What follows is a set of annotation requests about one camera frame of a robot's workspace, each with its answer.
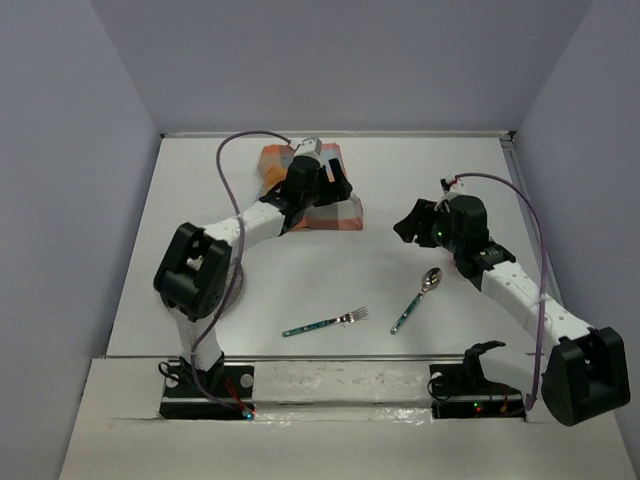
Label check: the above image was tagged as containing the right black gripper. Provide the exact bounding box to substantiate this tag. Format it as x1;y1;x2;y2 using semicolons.
391;198;463;254

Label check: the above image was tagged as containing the orange grey checked cloth napkin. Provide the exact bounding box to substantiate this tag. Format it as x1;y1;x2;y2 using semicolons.
257;143;364;231

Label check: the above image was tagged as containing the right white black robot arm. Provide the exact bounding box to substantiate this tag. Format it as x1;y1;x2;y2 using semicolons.
393;194;631;426

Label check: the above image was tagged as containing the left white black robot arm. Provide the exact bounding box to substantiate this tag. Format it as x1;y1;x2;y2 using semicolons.
153;154;353;395

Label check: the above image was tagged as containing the grey plate with deer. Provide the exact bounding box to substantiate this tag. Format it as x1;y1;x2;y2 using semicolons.
227;265;245;308

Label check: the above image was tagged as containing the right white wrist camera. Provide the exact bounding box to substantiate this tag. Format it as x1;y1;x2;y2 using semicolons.
440;176;466;198

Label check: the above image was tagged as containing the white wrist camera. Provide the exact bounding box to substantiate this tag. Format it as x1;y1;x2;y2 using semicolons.
294;137;323;160
440;176;466;198

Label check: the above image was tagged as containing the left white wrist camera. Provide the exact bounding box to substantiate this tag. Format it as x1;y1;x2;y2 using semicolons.
294;137;323;160

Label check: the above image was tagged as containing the spoon with green handle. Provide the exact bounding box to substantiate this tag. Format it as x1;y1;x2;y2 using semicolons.
390;267;443;335

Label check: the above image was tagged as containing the fork with green handle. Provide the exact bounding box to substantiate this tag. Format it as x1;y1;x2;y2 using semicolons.
281;307;368;338

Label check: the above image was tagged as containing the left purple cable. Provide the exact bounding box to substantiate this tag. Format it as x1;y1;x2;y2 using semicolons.
189;130;254;419

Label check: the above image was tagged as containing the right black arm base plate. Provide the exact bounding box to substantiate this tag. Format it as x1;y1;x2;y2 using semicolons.
426;363;526;420

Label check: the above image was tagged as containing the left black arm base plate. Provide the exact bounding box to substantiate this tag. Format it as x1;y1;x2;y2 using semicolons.
158;358;256;421

